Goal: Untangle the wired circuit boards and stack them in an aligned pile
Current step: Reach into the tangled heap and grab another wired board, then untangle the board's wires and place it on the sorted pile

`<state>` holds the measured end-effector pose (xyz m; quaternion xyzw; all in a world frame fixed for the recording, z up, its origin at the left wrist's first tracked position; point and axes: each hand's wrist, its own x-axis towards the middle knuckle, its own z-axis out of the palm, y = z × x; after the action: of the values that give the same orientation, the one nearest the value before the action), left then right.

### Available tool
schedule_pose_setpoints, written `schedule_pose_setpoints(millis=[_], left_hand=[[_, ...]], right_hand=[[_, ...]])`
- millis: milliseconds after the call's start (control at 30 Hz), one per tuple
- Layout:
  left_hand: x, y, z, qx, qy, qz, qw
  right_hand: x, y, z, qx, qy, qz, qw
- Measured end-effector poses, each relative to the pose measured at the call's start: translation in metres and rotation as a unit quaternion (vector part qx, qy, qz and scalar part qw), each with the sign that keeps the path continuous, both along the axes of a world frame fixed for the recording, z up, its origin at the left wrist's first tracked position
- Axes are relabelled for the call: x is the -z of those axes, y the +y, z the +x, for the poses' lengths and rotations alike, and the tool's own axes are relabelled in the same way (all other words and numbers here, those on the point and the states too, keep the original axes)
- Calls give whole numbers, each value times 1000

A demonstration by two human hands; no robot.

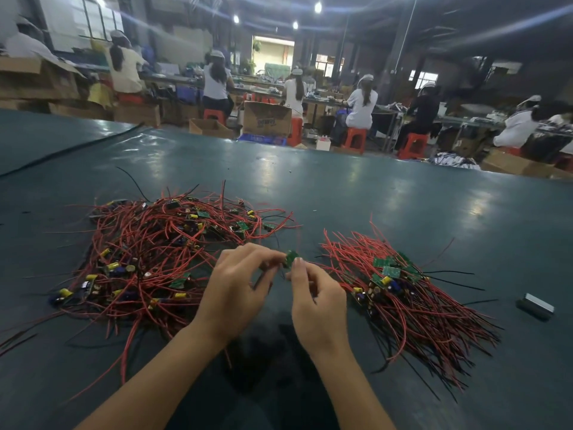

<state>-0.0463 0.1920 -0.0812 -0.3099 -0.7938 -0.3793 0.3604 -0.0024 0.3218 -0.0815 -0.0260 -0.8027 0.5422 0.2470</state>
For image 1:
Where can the grid window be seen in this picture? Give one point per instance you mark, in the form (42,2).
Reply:
(98,15)

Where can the large open cardboard box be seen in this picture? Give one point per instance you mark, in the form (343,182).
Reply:
(38,78)

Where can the person's left forearm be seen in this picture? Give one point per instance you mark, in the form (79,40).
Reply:
(152,385)

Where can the dark green table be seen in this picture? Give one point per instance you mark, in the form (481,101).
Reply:
(465,201)

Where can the blue plastic crate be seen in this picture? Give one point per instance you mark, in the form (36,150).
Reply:
(263,138)

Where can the person's left hand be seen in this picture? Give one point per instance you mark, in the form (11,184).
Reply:
(233,295)

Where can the yellow sack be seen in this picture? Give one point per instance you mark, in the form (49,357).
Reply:
(100,94)

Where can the small black grey block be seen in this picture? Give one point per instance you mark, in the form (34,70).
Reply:
(535,306)

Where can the person's right forearm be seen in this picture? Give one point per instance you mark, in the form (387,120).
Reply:
(354,394)

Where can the person's right hand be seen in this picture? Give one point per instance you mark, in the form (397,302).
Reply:
(320,309)

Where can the heap of black white items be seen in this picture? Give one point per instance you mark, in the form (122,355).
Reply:
(457,160)

